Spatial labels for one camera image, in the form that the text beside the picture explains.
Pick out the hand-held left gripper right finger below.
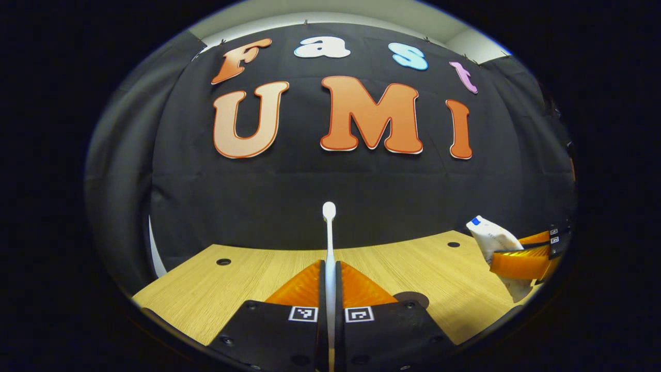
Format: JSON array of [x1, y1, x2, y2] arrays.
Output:
[[336, 261, 458, 372]]

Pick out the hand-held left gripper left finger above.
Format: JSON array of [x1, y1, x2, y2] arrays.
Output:
[[207, 260, 327, 372]]

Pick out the white toothpaste tube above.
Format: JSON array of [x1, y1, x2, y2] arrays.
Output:
[[466, 215, 535, 304]]

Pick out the white toothbrush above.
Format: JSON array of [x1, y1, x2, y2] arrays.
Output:
[[322, 201, 337, 372]]

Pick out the wooden desktop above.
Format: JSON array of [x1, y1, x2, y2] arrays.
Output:
[[132, 230, 543, 362]]

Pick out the black backdrop cloth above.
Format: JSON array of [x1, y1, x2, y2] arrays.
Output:
[[85, 23, 576, 295]]

